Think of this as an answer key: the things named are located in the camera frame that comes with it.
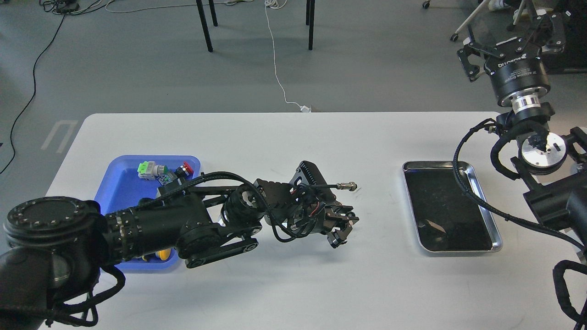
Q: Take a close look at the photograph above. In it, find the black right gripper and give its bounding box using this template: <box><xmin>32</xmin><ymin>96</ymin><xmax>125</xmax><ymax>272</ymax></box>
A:
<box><xmin>457</xmin><ymin>11</ymin><xmax>567</xmax><ymax>108</ymax></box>

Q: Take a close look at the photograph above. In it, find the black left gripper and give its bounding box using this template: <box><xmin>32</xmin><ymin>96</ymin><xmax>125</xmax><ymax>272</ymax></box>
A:
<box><xmin>316</xmin><ymin>204</ymin><xmax>359</xmax><ymax>248</ymax></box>

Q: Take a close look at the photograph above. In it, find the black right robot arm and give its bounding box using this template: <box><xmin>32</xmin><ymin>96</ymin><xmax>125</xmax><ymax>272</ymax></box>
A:
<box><xmin>452</xmin><ymin>5</ymin><xmax>587</xmax><ymax>330</ymax></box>

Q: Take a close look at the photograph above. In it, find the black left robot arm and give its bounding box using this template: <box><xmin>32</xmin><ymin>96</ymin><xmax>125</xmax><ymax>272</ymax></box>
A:
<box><xmin>1</xmin><ymin>172</ymin><xmax>358</xmax><ymax>330</ymax></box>

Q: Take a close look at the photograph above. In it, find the silver metal tray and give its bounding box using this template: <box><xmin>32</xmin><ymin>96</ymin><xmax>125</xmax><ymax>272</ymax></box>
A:
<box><xmin>402</xmin><ymin>160</ymin><xmax>503</xmax><ymax>256</ymax></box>

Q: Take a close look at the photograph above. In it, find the blue plastic tray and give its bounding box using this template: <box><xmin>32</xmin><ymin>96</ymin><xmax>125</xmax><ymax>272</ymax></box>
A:
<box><xmin>94</xmin><ymin>155</ymin><xmax>201</xmax><ymax>274</ymax></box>

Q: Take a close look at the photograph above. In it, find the black equipment case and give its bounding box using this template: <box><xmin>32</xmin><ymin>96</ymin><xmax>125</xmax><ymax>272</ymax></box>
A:
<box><xmin>544</xmin><ymin>0</ymin><xmax>587</xmax><ymax>74</ymax></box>

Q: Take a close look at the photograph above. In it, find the office chair base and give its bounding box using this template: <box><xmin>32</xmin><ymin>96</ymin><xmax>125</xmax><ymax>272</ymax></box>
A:
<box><xmin>449</xmin><ymin>0</ymin><xmax>534</xmax><ymax>42</ymax></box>

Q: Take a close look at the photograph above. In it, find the yellow mushroom push button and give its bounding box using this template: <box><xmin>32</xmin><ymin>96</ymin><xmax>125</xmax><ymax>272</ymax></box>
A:
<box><xmin>139</xmin><ymin>249</ymin><xmax>172</xmax><ymax>263</ymax></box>

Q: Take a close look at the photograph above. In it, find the black table leg right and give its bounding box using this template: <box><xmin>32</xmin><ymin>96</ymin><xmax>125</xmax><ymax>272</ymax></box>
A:
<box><xmin>305</xmin><ymin>0</ymin><xmax>316</xmax><ymax>51</ymax></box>

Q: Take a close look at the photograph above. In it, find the black table leg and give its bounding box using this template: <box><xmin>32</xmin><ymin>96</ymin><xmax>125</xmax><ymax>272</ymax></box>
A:
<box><xmin>305</xmin><ymin>0</ymin><xmax>316</xmax><ymax>51</ymax></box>
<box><xmin>195</xmin><ymin>0</ymin><xmax>218</xmax><ymax>53</ymax></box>

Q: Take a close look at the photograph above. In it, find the black table leg left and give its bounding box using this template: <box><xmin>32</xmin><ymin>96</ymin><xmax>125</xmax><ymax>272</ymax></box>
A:
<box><xmin>195</xmin><ymin>0</ymin><xmax>218</xmax><ymax>53</ymax></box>

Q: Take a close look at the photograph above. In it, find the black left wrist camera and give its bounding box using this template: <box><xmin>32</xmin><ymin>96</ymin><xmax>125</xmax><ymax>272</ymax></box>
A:
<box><xmin>290</xmin><ymin>160</ymin><xmax>358</xmax><ymax>217</ymax></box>

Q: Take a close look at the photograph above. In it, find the red push button switch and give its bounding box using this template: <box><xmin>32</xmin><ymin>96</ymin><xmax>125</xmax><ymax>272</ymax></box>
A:
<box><xmin>156</xmin><ymin>161</ymin><xmax>194</xmax><ymax>186</ymax></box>

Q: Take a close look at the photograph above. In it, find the green white push button switch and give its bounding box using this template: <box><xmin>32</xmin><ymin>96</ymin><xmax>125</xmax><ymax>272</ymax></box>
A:
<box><xmin>137</xmin><ymin>161</ymin><xmax>169</xmax><ymax>180</ymax></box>

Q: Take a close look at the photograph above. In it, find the white power cable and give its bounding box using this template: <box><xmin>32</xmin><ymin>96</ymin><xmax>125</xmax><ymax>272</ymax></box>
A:
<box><xmin>265</xmin><ymin>0</ymin><xmax>312</xmax><ymax>113</ymax></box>

